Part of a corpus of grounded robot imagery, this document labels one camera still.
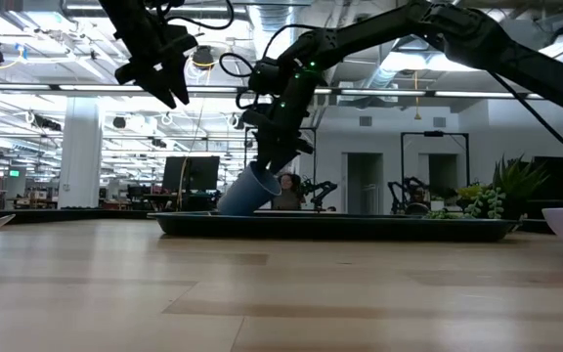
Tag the beaded green succulent plant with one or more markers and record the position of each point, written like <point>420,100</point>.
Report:
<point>489,203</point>

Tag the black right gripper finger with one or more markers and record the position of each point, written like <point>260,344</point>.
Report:
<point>265,163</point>
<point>284,163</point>

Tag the black background robot station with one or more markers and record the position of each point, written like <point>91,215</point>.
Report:
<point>408,195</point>

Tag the black metal frame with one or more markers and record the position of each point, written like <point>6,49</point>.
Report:
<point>433,134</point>

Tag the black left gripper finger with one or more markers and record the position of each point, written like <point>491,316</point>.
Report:
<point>168,97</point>
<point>181,83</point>

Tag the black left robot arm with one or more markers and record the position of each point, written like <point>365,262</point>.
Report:
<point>130,24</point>

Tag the black cabinet box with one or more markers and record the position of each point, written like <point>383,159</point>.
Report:
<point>557,176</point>

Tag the white building pillar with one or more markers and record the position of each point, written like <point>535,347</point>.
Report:
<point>81,151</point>

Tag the yellow-green small plant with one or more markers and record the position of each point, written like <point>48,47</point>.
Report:
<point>469,190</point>

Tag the green exit sign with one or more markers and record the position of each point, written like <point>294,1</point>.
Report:
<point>14,173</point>

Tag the blue plastic cup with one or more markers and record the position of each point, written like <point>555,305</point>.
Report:
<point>247,193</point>

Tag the person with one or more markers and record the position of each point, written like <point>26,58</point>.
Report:
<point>289,193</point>

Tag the dark green plastic tray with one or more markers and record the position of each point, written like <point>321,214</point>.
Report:
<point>330,229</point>

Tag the small black background robot arm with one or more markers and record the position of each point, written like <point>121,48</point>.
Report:
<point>321,190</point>

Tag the black computer monitor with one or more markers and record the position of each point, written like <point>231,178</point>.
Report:
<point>198,173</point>

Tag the spiky green succulent plant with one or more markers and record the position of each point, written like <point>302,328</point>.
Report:
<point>518,183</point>

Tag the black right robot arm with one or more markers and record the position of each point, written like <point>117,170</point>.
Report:
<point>457,34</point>

